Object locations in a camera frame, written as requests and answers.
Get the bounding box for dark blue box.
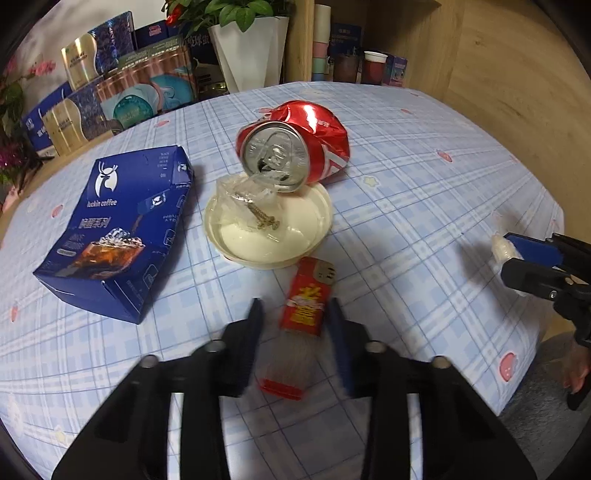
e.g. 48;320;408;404
330;23;363;56

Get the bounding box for wooden shelf unit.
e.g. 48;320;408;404
281;0;591;162

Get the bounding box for white round dish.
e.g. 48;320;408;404
203;173;334;271

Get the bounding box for brass screw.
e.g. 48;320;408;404
233;194;281;232

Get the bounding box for clear plastic bag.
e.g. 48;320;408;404
216;170;289;234

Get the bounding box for white vase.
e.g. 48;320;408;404
213;16;291;93

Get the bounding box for pink artificial flowers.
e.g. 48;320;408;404
0;60;56;185

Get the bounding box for blue and gold flat box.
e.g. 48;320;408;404
23;83;116;155

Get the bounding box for red lighter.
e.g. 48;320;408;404
257;257;338;400

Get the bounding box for gold and blue gift box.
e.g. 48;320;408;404
60;13;136;90

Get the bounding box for stack of pastel paper cups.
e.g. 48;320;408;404
310;4;334;81

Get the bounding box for copper coloured tin box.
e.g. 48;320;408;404
97;46;197;127

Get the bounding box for small blue box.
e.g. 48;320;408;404
382;54;409;88

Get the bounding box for blue coffee box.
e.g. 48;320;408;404
32;145;195;325

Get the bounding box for crushed red drink can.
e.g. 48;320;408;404
235;99;352;193

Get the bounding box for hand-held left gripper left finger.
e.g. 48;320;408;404
51;298;266;480

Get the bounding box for dark red cup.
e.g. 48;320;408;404
333;53;363;84

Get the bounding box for blue checked tablecloth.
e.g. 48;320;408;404
0;80;566;480

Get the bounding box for green leafy plant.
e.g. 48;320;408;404
164;0;294;28

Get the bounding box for white plastic wrapper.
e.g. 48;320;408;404
491;233;527;296

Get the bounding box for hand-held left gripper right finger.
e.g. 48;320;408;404
327;296;539;480

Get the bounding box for person's right hand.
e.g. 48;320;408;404
563;344;591;394

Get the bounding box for grey fleece cloth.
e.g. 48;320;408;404
501;332;591;462

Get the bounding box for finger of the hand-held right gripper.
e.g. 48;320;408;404
503;232;591;278
501;258;591;324

